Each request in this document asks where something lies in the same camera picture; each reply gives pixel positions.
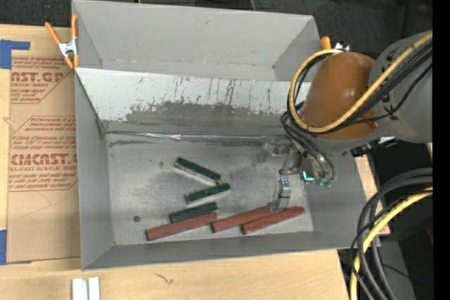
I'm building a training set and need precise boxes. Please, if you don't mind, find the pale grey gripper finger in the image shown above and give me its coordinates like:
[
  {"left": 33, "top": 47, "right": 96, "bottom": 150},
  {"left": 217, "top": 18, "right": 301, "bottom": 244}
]
[
  {"left": 278, "top": 176, "right": 293, "bottom": 210},
  {"left": 268, "top": 182, "right": 282, "bottom": 212}
]

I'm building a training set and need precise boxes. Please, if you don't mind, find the red-brown flat block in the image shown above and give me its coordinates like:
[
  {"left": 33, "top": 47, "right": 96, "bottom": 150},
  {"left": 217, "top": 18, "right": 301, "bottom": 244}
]
[
  {"left": 210, "top": 205, "right": 279, "bottom": 234},
  {"left": 144, "top": 211, "right": 219, "bottom": 242},
  {"left": 240, "top": 205, "right": 307, "bottom": 236}
]

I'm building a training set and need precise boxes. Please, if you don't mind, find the dark green flat block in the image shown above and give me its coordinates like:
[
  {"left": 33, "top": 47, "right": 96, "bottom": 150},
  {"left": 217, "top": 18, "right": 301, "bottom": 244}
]
[
  {"left": 168, "top": 201, "right": 219, "bottom": 224},
  {"left": 173, "top": 156, "right": 222, "bottom": 186},
  {"left": 184, "top": 182, "right": 232, "bottom": 205}
]

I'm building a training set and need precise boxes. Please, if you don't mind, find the grey metal bin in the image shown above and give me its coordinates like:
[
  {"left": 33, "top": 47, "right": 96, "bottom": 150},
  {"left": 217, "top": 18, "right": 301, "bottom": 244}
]
[{"left": 71, "top": 0, "right": 383, "bottom": 272}]

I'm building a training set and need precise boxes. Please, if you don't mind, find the brown cardboard board, red print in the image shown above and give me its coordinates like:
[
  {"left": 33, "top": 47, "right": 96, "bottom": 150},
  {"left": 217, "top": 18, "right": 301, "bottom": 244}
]
[{"left": 0, "top": 23, "right": 83, "bottom": 264}]

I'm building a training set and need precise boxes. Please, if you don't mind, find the black cylinder on white bracket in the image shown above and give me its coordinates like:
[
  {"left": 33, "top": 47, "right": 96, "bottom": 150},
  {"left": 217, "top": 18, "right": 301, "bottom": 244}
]
[{"left": 349, "top": 136, "right": 400, "bottom": 157}]

